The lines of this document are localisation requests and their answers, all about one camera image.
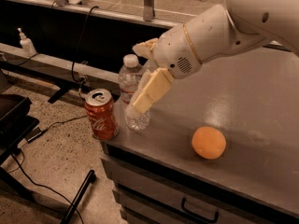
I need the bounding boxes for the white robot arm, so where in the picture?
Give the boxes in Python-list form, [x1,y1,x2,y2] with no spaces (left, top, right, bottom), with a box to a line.
[126,0,299,119]

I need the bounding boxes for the small black floor device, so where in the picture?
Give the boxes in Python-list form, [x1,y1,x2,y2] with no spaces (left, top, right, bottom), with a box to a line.
[25,128,43,143]

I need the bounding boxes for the orange fruit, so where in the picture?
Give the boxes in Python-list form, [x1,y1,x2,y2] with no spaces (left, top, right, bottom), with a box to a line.
[192,126,226,160]

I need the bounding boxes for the grey cabinet drawer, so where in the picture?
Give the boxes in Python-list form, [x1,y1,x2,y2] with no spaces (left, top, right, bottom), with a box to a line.
[102,157,255,224]

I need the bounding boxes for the metal railing post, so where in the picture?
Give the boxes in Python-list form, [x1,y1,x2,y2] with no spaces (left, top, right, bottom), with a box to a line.
[143,0,155,21]

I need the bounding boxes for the clear plastic water bottle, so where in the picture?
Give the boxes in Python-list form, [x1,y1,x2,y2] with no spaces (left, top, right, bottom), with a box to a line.
[119,54,150,131]

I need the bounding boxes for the black equipment stand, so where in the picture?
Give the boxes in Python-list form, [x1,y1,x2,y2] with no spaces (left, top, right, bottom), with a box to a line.
[0,93,39,202]

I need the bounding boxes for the red coke can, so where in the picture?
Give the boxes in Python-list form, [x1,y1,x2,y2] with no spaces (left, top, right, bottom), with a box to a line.
[84,89,119,141]

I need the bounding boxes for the white pump dispenser bottle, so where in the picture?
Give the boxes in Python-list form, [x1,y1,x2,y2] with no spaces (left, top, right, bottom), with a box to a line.
[18,28,36,57]

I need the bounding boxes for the black hanging cable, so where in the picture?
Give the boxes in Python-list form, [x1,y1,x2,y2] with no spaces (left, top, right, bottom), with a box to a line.
[70,5,100,84]

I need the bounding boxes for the black drawer handle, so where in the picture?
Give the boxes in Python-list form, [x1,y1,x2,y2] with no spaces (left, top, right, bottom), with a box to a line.
[180,197,220,224]

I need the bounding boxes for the black floor cable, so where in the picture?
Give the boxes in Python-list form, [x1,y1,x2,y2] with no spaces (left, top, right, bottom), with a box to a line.
[7,115,89,224]

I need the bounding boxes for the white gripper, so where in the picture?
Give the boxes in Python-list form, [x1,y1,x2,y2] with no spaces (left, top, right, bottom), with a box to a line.
[125,25,202,118]

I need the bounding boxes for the black chair base leg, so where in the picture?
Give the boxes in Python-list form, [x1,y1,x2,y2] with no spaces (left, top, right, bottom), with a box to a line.
[60,170,96,224]

